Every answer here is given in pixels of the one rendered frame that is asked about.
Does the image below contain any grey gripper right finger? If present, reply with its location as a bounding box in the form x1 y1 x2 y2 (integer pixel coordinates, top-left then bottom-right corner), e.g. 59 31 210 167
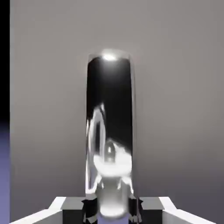
128 196 217 224

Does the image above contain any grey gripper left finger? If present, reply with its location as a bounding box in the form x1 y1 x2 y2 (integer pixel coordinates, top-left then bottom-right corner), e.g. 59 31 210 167
8 196 98 224

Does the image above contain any curved shiny metal door handle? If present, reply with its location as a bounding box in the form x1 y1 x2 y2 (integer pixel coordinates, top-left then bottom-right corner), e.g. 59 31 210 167
84 49 140 224

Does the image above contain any grey cabinet door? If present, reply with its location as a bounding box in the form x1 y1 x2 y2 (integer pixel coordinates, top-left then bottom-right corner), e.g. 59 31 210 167
9 0 224 224

